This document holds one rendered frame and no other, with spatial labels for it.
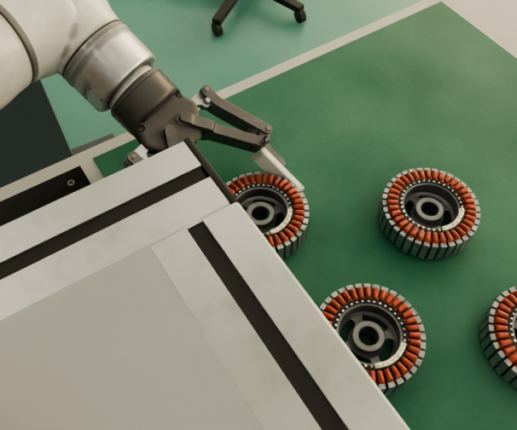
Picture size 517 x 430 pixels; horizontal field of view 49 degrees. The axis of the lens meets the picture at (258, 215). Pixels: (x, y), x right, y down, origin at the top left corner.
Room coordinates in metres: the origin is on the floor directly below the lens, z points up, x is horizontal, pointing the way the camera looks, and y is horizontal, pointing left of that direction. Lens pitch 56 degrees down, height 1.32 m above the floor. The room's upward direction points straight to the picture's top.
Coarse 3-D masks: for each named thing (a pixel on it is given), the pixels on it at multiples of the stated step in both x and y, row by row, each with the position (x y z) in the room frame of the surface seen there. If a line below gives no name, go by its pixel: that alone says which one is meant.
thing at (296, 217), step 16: (240, 176) 0.41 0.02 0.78; (256, 176) 0.41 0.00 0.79; (272, 176) 0.41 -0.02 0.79; (240, 192) 0.39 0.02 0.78; (256, 192) 0.39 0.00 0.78; (272, 192) 0.39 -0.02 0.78; (288, 192) 0.39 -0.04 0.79; (256, 208) 0.37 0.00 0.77; (272, 208) 0.37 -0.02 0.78; (288, 208) 0.37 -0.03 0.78; (304, 208) 0.36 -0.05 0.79; (256, 224) 0.35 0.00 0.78; (272, 224) 0.35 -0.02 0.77; (288, 224) 0.34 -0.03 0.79; (304, 224) 0.35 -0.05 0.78; (272, 240) 0.32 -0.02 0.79; (288, 240) 0.33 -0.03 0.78
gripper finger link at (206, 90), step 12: (204, 84) 0.49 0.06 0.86; (204, 96) 0.48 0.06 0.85; (216, 96) 0.48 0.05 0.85; (216, 108) 0.47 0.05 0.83; (228, 108) 0.47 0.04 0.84; (240, 108) 0.48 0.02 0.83; (228, 120) 0.47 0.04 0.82; (240, 120) 0.47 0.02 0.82; (252, 120) 0.47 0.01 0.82; (252, 132) 0.47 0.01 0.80; (264, 132) 0.46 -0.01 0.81
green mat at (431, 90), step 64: (320, 64) 0.65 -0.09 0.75; (384, 64) 0.65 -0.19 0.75; (448, 64) 0.65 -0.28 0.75; (512, 64) 0.65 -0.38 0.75; (320, 128) 0.52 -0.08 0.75; (384, 128) 0.52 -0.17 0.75; (448, 128) 0.52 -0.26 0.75; (512, 128) 0.52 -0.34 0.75; (320, 192) 0.41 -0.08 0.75; (512, 192) 0.41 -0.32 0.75; (320, 256) 0.32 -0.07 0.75; (384, 256) 0.32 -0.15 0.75; (512, 256) 0.32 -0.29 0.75; (448, 320) 0.24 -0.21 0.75; (448, 384) 0.17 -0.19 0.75
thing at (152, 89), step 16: (144, 80) 0.45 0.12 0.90; (160, 80) 0.46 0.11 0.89; (128, 96) 0.44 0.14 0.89; (144, 96) 0.44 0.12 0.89; (160, 96) 0.44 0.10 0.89; (176, 96) 0.47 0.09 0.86; (112, 112) 0.44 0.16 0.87; (128, 112) 0.43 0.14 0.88; (144, 112) 0.42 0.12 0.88; (160, 112) 0.44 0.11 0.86; (176, 112) 0.45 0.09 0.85; (192, 112) 0.45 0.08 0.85; (128, 128) 0.42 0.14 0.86; (144, 128) 0.42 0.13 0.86; (160, 128) 0.43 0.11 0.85; (176, 128) 0.43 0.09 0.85; (192, 128) 0.44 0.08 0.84; (144, 144) 0.40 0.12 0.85; (160, 144) 0.41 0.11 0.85
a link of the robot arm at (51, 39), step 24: (0, 0) 0.47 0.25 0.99; (24, 0) 0.48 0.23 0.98; (48, 0) 0.49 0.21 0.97; (72, 0) 0.50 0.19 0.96; (96, 0) 0.52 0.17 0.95; (24, 24) 0.45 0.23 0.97; (48, 24) 0.47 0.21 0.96; (72, 24) 0.48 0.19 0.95; (96, 24) 0.49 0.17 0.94; (48, 48) 0.45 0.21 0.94; (72, 48) 0.47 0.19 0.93; (48, 72) 0.45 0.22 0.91
